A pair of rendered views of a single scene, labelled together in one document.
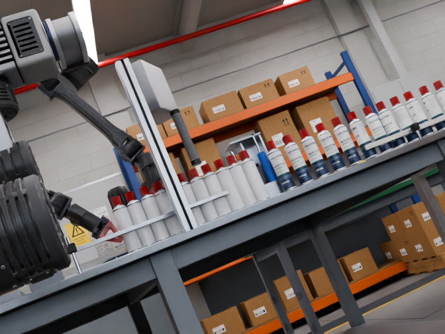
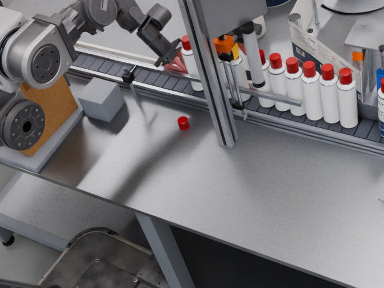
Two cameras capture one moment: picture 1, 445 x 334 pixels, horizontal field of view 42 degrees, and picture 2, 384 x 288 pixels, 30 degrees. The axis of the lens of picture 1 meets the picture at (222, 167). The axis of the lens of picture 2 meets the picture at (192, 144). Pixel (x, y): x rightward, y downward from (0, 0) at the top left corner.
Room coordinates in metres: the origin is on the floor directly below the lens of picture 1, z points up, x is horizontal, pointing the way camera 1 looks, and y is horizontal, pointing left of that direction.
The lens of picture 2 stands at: (1.09, -1.06, 2.45)
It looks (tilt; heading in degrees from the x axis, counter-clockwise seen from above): 47 degrees down; 61
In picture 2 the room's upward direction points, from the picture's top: 18 degrees counter-clockwise
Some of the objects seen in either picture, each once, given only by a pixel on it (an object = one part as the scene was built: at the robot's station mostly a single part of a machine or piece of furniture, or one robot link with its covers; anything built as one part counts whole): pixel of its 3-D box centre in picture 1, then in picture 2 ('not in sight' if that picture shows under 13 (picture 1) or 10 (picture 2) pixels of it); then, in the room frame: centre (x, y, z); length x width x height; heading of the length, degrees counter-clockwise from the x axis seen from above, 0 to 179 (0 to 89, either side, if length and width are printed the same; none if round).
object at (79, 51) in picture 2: (83, 247); (147, 67); (1.89, 0.53, 0.95); 1.07 x 0.01 x 0.01; 108
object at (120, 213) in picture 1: (125, 224); (193, 63); (1.97, 0.39, 0.98); 0.05 x 0.05 x 0.20
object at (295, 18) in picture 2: not in sight; (298, 40); (2.24, 0.19, 0.97); 0.05 x 0.05 x 0.19
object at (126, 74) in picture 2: (75, 262); (135, 82); (1.84, 0.55, 0.91); 0.07 x 0.03 x 0.17; 18
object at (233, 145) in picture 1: (241, 142); (375, 35); (2.24, -0.11, 1.14); 0.14 x 0.11 x 0.01; 108
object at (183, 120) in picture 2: not in sight; (183, 123); (1.85, 0.34, 0.85); 0.03 x 0.03 x 0.03
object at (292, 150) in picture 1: (296, 160); not in sight; (2.19, -0.27, 0.98); 0.05 x 0.05 x 0.20
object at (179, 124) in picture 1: (185, 137); (253, 55); (1.97, 0.08, 1.18); 0.04 x 0.04 x 0.21
